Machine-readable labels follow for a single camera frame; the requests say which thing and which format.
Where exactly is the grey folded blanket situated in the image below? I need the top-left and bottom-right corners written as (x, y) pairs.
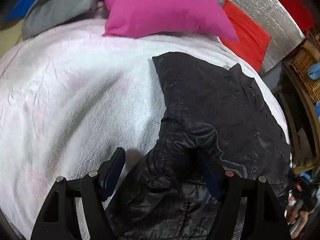
top-left (22, 0), bottom-right (99, 40)

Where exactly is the silver foil headboard cushion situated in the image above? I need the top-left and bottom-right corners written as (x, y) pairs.
top-left (217, 0), bottom-right (305, 74)

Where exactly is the blue cloth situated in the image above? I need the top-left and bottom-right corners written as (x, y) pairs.
top-left (4, 0), bottom-right (35, 21)

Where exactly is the red pillow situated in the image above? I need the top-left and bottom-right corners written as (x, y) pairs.
top-left (221, 0), bottom-right (271, 72)

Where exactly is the magenta pillow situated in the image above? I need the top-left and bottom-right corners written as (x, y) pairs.
top-left (104, 0), bottom-right (239, 41)

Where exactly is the red fabric behind headboard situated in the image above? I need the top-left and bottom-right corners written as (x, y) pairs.
top-left (278, 0), bottom-right (315, 32)

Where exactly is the wooden shelf unit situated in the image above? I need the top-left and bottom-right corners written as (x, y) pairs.
top-left (273, 41), bottom-right (319, 176)

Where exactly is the light blue stuffed toy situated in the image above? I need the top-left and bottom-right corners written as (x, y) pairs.
top-left (308, 62), bottom-right (320, 80)

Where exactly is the wicker basket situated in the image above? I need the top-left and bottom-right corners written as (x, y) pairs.
top-left (290, 47), bottom-right (320, 106)

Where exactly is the black quilted jacket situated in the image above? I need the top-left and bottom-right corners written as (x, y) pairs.
top-left (106, 52), bottom-right (290, 239)

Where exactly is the white fleece bed blanket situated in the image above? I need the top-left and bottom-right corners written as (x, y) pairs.
top-left (1, 19), bottom-right (288, 239)

